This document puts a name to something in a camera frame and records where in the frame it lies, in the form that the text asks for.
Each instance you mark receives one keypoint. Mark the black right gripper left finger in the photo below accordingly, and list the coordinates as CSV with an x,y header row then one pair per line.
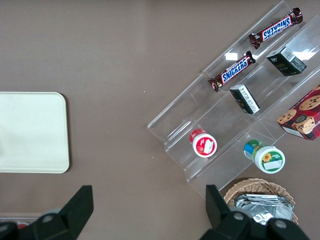
x,y
65,220

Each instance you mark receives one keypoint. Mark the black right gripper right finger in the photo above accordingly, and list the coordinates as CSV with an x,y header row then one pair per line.
x,y
225,222

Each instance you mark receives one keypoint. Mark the light oval wicker basket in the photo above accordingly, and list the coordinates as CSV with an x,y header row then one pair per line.
x,y
260,186

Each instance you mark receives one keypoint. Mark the beige plastic tray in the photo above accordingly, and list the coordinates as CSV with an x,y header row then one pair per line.
x,y
32,132

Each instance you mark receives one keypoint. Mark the clear acrylic bottle rack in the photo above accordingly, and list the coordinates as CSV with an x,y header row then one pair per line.
x,y
25,215

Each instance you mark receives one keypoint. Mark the aluminium foil container stack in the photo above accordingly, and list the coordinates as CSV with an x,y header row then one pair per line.
x,y
265,207

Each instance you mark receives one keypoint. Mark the red soda bottle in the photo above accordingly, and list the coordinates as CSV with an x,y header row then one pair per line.
x,y
21,226

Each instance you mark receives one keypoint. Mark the green lid cup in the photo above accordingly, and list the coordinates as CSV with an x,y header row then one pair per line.
x,y
268,158

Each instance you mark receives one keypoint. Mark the red lid cup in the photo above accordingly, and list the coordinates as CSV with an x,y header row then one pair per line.
x,y
203,145

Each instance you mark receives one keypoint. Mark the clear acrylic stepped display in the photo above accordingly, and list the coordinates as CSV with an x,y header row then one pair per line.
x,y
200,105

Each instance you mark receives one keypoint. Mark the small black box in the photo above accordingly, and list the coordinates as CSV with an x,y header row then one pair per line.
x,y
246,100
286,61

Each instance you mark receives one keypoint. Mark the red chocolate cookie box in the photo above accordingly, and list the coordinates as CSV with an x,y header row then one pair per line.
x,y
302,117

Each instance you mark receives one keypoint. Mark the Snickers chocolate bar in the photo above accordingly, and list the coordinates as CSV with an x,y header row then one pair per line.
x,y
233,72
276,28

